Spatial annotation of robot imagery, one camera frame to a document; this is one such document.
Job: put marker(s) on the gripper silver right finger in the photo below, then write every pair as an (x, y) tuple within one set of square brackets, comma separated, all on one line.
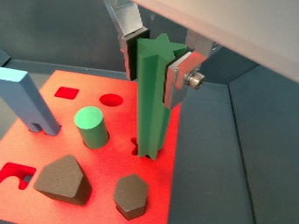
[(184, 73)]

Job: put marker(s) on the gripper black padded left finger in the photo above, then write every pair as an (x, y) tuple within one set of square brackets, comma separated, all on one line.
[(131, 30)]

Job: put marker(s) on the green star prism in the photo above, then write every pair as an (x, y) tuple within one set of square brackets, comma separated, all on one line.
[(157, 53)]

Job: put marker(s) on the red peg board base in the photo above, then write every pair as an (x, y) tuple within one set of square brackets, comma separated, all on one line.
[(97, 169)]

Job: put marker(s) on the green cylinder peg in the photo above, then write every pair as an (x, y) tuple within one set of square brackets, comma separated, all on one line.
[(93, 128)]

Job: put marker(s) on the light blue arch block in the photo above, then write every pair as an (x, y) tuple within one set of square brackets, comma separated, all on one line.
[(25, 99)]

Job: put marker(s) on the brown hexagon peg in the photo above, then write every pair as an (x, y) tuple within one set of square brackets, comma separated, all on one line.
[(131, 196)]

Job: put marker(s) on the brown rounded triangle peg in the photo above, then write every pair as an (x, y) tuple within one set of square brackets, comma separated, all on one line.
[(63, 181)]

